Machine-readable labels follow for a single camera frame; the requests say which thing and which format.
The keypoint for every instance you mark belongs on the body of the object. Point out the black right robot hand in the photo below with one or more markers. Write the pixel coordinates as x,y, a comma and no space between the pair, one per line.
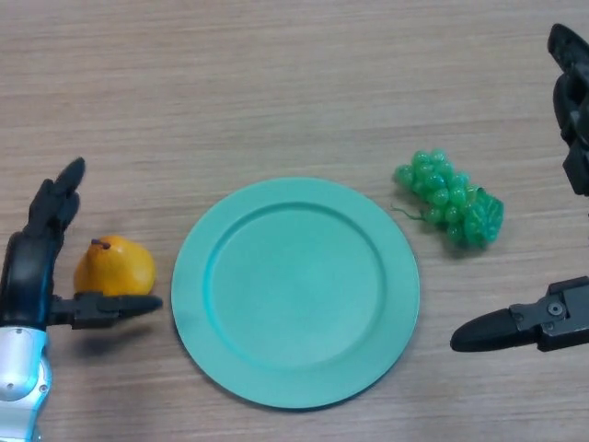
552,317

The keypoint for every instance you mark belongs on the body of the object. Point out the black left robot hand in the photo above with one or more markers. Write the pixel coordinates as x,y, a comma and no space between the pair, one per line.
32,271

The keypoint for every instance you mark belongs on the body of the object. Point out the yellow pear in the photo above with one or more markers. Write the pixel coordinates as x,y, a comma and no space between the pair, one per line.
117,267

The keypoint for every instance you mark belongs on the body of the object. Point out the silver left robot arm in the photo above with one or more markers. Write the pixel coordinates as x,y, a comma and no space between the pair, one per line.
20,377

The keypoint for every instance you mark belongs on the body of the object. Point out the green round plate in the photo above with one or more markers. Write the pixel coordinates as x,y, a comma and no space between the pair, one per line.
294,294

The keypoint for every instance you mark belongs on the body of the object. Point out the green grape bunch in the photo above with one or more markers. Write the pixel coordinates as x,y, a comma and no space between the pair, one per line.
451,202

